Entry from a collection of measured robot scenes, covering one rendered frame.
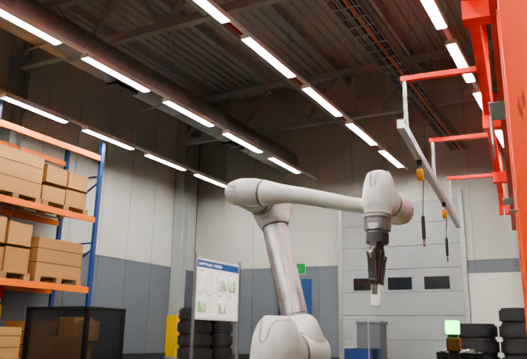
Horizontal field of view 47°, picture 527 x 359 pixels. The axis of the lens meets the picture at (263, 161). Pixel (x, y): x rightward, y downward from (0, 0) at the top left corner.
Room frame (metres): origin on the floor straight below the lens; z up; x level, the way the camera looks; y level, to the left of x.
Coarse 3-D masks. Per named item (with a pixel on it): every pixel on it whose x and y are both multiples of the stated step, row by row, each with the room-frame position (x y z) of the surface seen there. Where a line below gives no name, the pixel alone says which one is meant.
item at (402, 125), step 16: (416, 80) 6.39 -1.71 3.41; (400, 128) 6.06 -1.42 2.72; (416, 144) 6.83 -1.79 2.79; (432, 144) 8.63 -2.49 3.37; (416, 160) 7.23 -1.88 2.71; (432, 160) 8.64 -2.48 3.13; (416, 176) 7.22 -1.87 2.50; (432, 176) 8.09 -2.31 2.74; (448, 176) 10.85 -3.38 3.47; (464, 176) 10.74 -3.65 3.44; (480, 176) 10.64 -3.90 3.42; (448, 208) 10.08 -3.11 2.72; (448, 256) 9.69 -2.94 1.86
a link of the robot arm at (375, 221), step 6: (366, 216) 1.99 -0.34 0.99; (372, 216) 1.97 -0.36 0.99; (378, 216) 1.97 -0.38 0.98; (384, 216) 1.97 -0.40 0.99; (390, 216) 1.98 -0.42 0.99; (366, 222) 1.99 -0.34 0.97; (372, 222) 1.98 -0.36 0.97; (378, 222) 1.97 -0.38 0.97; (384, 222) 1.97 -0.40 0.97; (390, 222) 1.98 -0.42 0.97; (366, 228) 1.99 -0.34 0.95; (372, 228) 1.98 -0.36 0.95; (378, 228) 1.97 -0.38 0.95; (384, 228) 1.97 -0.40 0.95; (390, 228) 1.98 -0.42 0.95
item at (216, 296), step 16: (208, 272) 10.82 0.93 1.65; (224, 272) 11.29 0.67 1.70; (240, 272) 11.76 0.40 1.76; (208, 288) 10.84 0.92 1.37; (224, 288) 11.31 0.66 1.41; (192, 304) 10.49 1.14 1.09; (208, 304) 10.86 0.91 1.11; (224, 304) 11.32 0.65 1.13; (192, 320) 10.48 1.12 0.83; (224, 320) 11.34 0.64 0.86; (192, 336) 10.48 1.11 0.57; (192, 352) 10.50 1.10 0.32
